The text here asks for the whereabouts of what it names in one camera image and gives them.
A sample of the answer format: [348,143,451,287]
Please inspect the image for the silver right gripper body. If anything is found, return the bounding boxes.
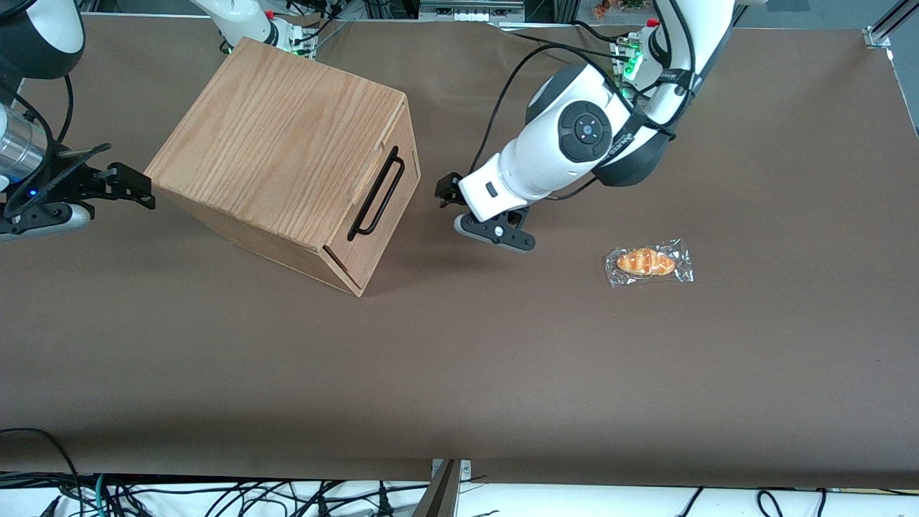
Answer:
[0,104,48,193]

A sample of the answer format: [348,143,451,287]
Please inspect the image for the wooden drawer with black handle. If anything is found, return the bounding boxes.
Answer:
[323,97,421,288]

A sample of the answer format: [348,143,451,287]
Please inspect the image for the oak wooden drawer cabinet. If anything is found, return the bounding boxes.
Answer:
[144,36,421,297]

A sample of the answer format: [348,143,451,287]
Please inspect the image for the table cover sheet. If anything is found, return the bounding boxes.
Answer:
[0,14,919,490]

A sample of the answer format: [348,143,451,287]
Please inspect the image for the bread roll in clear wrapper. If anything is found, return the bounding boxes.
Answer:
[605,238,695,289]

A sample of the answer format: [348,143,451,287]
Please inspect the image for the silver metal rack panel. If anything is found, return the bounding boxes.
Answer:
[419,0,525,21]

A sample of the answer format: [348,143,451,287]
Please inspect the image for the aluminium profile bar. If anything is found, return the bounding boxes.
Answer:
[864,0,919,50]

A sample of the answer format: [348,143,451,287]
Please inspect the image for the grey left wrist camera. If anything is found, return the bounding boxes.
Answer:
[454,208,537,254]

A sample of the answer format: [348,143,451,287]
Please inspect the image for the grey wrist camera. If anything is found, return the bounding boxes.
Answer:
[0,203,93,242]
[454,208,537,254]

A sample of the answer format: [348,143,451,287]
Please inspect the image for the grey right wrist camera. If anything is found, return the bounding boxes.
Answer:
[0,203,93,242]

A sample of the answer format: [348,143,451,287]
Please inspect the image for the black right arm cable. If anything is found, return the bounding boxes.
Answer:
[0,72,76,220]

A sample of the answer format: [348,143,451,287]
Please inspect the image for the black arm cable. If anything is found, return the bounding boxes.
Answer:
[0,72,76,220]
[468,43,679,177]

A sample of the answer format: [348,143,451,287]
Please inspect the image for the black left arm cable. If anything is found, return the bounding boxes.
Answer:
[468,43,679,177]

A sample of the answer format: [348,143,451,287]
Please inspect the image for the long black cable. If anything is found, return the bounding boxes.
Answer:
[503,27,627,60]

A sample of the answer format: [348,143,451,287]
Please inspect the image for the short black cable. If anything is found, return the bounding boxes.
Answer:
[571,20,620,42]

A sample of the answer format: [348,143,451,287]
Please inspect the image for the black looped cable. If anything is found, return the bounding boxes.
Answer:
[0,428,85,517]

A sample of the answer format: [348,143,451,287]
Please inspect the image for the dark metal mount post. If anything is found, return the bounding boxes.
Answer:
[411,460,462,517]

